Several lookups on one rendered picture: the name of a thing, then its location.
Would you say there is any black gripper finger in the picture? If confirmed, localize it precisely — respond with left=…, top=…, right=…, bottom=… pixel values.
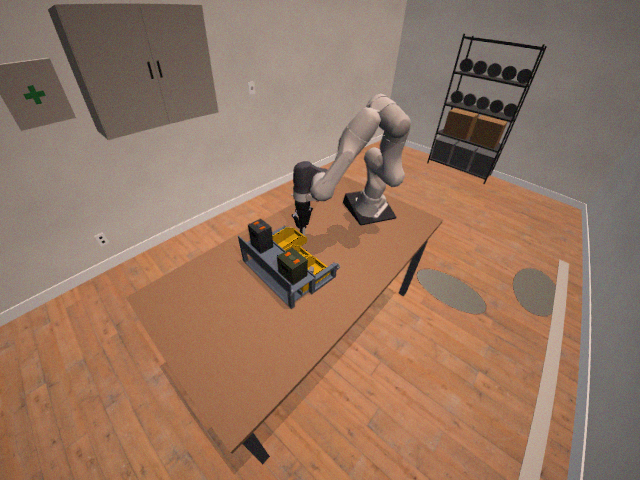
left=291, top=210, right=304, bottom=235
left=303, top=206, right=313, bottom=236

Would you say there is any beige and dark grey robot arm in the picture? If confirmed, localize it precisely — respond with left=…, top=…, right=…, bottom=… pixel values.
left=291, top=94, right=411, bottom=218

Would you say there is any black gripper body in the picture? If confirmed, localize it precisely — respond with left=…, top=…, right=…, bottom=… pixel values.
left=295, top=200, right=310, bottom=216

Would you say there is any dark grey metal shelf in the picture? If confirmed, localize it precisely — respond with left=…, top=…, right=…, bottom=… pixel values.
left=238, top=236, right=340, bottom=309

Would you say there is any yellow bin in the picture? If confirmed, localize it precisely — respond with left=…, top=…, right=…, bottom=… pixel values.
left=272, top=227, right=307, bottom=249
left=284, top=245, right=313, bottom=258
left=300, top=256, right=331, bottom=292

